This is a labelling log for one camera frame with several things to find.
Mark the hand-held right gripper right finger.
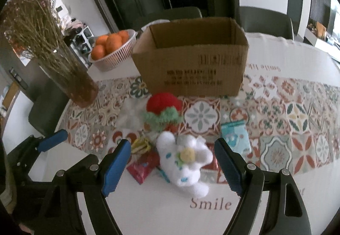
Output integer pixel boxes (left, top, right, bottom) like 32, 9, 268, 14
215, 138, 312, 235

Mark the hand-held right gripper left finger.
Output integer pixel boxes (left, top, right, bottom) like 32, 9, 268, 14
40, 139, 132, 235

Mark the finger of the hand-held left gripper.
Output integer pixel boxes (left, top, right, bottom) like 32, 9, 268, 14
8, 129, 68, 172
64, 154, 99, 172

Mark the red snack packet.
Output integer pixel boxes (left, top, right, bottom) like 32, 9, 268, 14
126, 151, 161, 185

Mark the teal printed packet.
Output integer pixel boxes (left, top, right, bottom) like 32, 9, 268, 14
220, 120, 251, 156

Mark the yellow hair tie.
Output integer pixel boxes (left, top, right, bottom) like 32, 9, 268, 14
131, 137, 152, 154

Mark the white plush toy with flower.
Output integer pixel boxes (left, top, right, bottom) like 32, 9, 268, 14
155, 131, 214, 197

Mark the red knitted strawberry plush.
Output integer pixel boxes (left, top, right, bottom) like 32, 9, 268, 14
143, 92, 184, 132

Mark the brown cardboard box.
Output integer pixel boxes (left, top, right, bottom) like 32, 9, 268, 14
131, 17, 249, 97

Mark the grey dining chair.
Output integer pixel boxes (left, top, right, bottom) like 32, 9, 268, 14
28, 86, 69, 137
141, 7, 202, 28
239, 6, 294, 39

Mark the clear plastic bag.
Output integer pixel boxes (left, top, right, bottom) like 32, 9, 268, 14
115, 98, 149, 129

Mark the glass vase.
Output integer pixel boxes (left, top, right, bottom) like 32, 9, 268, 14
38, 46, 99, 108

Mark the white shoe shelf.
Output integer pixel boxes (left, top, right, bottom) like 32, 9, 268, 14
64, 19, 93, 66

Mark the white basket of oranges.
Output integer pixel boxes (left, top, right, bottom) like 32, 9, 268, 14
88, 29, 137, 72

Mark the dried flower bunch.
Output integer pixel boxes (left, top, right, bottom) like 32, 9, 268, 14
0, 0, 88, 103

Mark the white sideboard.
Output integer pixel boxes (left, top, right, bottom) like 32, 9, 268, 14
304, 31, 340, 63

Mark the brown box on sideboard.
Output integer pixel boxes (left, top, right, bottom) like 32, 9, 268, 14
308, 21, 327, 39

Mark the dark wall switch panel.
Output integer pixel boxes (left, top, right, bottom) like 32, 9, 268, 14
9, 68, 28, 89

